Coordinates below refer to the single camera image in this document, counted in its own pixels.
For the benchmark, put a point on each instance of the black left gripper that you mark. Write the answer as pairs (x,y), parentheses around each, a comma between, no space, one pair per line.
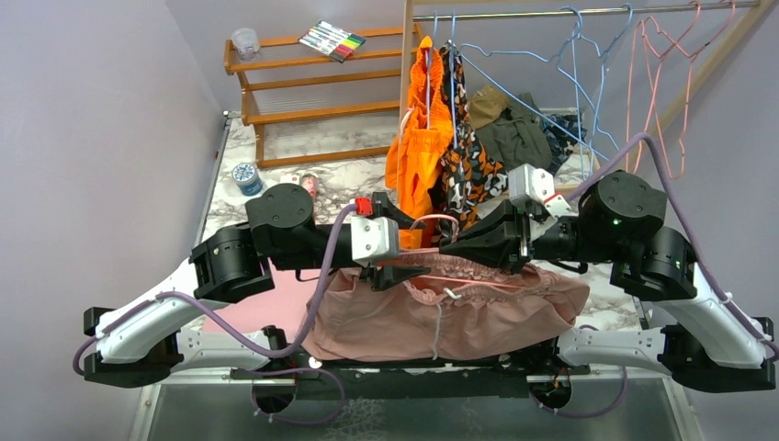
(389,275)

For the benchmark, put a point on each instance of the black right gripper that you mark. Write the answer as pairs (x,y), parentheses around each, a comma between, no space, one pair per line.
(503,238)

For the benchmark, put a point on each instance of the pink wire hanger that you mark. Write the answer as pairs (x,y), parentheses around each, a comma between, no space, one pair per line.
(665,58)
(455,233)

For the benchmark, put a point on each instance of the camouflage orange black shorts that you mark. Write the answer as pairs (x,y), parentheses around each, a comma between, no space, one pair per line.
(469,176)

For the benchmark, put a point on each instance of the pink shorts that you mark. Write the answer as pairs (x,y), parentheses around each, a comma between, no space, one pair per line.
(432,319)

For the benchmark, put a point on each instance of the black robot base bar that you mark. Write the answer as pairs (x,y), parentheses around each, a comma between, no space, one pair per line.
(532,372)

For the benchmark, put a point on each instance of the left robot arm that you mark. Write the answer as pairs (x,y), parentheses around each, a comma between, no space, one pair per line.
(176,326)

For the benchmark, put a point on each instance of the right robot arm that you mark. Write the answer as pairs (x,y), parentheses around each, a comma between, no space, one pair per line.
(621,222)

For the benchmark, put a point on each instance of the blue hanger holding shorts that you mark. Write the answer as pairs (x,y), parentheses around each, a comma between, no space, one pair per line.
(451,83)

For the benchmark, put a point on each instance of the pink floral bottle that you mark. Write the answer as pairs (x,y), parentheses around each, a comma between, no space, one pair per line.
(310,183)

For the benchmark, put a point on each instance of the olive green garment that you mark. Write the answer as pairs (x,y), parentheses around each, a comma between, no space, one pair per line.
(515,138)

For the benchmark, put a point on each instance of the white rectangular box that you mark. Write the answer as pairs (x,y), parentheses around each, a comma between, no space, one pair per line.
(289,179)

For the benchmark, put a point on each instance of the pink clipboard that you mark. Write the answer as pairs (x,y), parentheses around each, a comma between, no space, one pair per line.
(285,306)

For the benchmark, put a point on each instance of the tan folded garment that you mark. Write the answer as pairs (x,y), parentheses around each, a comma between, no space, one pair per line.
(486,105)

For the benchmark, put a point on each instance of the wooden shelf rack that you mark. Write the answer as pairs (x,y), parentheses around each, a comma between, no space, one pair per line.
(289,83)

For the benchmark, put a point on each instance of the marker pen set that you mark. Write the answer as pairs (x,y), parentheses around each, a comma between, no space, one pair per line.
(334,43)

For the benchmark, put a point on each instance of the clear plastic cup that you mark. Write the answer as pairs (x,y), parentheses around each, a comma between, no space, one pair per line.
(246,43)

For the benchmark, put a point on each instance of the metal hanging rod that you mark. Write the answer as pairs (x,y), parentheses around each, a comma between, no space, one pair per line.
(578,10)

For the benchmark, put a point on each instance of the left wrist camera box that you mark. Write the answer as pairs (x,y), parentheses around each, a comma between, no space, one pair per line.
(372,240)

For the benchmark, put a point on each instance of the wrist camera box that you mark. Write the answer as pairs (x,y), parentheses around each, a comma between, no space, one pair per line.
(532,191)
(372,240)

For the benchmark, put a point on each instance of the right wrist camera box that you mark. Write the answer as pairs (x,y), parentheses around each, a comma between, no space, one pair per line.
(532,191)

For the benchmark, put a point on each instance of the blue wire hanger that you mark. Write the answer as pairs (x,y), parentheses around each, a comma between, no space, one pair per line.
(566,63)

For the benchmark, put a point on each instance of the wooden clothes rack frame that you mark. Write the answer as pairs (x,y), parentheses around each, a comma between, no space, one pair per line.
(739,21)

